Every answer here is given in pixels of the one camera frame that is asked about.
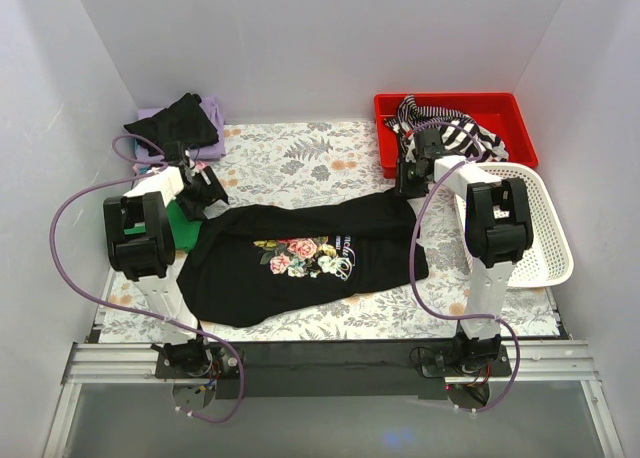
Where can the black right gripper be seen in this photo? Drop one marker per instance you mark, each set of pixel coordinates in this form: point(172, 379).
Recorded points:
point(409, 183)

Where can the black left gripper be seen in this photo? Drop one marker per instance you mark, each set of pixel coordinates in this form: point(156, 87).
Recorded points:
point(201, 198)

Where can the black floral print t-shirt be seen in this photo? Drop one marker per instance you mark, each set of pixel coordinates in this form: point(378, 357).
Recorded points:
point(254, 262)

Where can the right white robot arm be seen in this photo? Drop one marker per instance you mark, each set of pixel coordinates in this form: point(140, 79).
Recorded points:
point(497, 231)

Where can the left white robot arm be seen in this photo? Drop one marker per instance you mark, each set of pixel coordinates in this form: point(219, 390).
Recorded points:
point(155, 279)

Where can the folded green shirt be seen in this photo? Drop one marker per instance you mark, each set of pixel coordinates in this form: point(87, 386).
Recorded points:
point(182, 228)

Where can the folded pink shirt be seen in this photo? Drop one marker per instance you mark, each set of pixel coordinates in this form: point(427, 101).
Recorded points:
point(145, 169)

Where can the folded lavender shirt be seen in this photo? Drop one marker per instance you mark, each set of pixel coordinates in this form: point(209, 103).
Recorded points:
point(208, 153)

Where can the black white striped shirt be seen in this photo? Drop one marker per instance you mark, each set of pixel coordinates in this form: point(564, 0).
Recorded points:
point(459, 132)

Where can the floral patterned table mat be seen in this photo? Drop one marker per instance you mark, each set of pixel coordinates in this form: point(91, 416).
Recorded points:
point(311, 164)

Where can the folded teal shirt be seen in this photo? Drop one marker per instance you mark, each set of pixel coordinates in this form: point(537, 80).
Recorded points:
point(143, 158)

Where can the folded black shirt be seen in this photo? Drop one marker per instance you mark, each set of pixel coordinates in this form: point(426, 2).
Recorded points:
point(185, 120)

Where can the red plastic tray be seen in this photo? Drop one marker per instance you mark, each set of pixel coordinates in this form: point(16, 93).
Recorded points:
point(497, 112)

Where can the white perforated plastic basket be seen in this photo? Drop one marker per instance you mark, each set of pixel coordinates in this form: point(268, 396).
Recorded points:
point(548, 262)

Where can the aluminium frame rail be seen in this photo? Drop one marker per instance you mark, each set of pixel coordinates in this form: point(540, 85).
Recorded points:
point(541, 360)

